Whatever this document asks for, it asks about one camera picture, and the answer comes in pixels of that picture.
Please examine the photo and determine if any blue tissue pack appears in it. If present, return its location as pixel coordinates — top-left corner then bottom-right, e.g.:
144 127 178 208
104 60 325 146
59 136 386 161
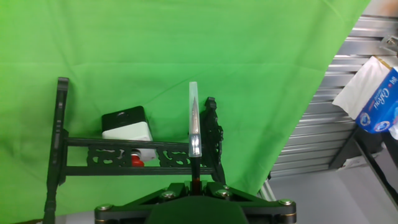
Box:
331 55 398 135

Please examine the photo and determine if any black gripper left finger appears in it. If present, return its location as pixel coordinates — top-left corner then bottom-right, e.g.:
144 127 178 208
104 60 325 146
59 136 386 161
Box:
95 179 194 224

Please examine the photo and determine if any small metal bracket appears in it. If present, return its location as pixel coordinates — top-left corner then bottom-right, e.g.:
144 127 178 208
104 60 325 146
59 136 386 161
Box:
378 34 398 54

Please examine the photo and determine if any black carved pen rack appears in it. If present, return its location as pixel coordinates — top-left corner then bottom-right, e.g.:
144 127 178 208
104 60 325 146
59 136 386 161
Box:
42 76 228 224

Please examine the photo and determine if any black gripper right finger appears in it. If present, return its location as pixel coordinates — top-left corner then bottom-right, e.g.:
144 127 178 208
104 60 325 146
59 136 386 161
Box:
201 179 298 224

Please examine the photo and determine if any green cloth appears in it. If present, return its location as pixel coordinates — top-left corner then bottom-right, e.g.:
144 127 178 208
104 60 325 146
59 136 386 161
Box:
0 0 373 224

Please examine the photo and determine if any black stand leg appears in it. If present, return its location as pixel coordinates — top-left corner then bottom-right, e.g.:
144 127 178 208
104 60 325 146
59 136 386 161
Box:
327 126 398 210

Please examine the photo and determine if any brown calligraphy brush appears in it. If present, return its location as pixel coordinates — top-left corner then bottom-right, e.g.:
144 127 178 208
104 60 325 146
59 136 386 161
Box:
188 81 203 196

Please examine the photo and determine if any white box with red button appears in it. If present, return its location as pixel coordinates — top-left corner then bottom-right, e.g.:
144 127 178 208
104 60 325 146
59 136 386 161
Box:
101 105 157 168

